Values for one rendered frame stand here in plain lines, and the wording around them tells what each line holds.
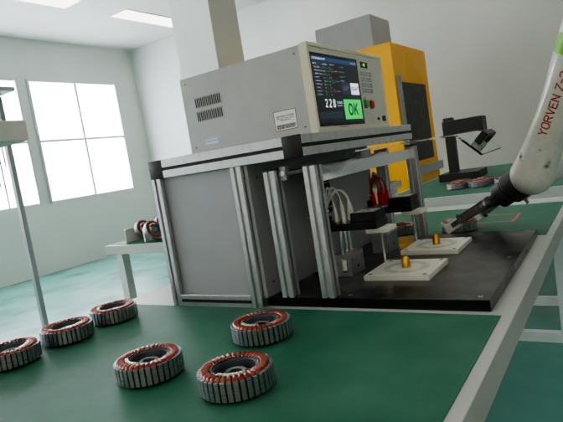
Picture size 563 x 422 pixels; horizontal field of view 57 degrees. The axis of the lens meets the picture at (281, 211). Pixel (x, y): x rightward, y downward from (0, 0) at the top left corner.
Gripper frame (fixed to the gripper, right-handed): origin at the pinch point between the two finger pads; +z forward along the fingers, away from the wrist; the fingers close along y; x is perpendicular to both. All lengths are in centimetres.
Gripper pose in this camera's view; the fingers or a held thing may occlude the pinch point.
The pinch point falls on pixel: (459, 223)
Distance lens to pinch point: 179.4
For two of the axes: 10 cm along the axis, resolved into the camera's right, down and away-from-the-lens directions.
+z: -4.7, 5.2, 7.1
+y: 7.5, -1.8, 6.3
